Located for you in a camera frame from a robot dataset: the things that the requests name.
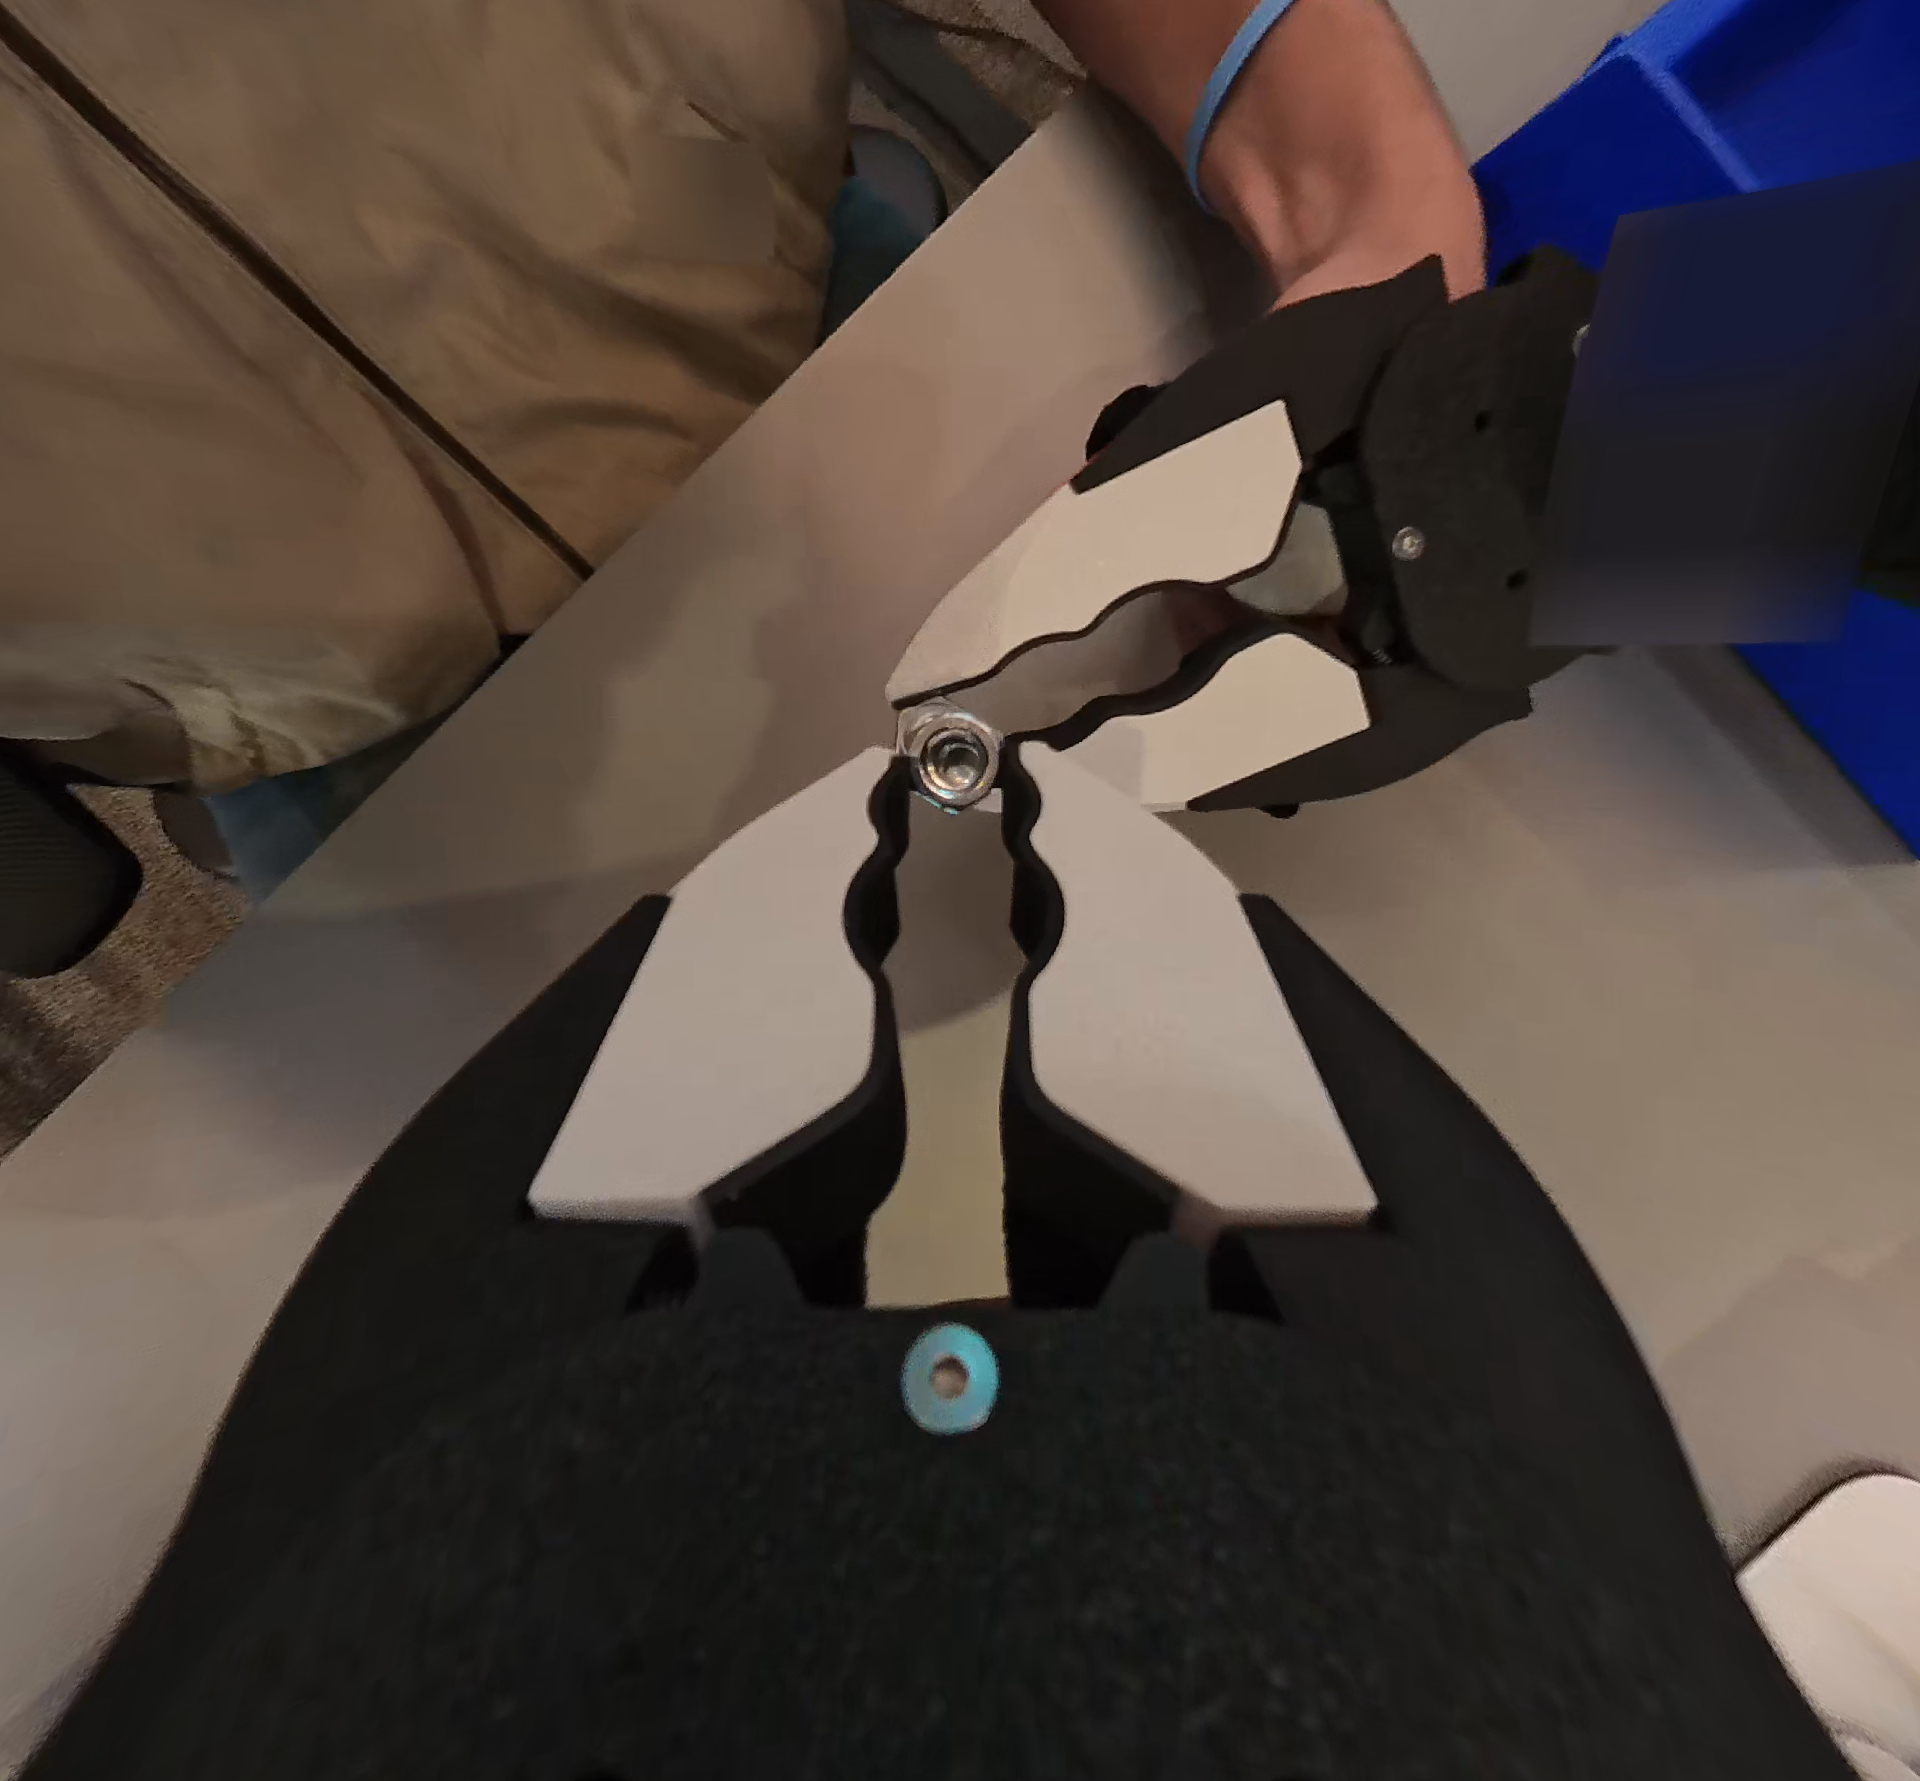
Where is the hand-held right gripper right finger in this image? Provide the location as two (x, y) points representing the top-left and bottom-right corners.
(1002, 746), (1383, 1309)

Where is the person's left hand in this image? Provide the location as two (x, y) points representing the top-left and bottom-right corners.
(1200, 0), (1490, 314)

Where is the steel hex nut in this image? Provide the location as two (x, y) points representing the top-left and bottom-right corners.
(895, 702), (1002, 815)

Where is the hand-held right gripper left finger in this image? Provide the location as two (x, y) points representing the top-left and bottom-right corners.
(527, 746), (908, 1309)

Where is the blue wristband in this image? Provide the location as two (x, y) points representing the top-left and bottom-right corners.
(1185, 0), (1387, 212)

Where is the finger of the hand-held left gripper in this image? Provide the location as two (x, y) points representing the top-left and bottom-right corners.
(884, 399), (1310, 732)
(998, 626), (1375, 815)

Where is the blue bin with black divider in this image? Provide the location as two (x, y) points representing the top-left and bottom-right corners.
(1466, 0), (1920, 858)

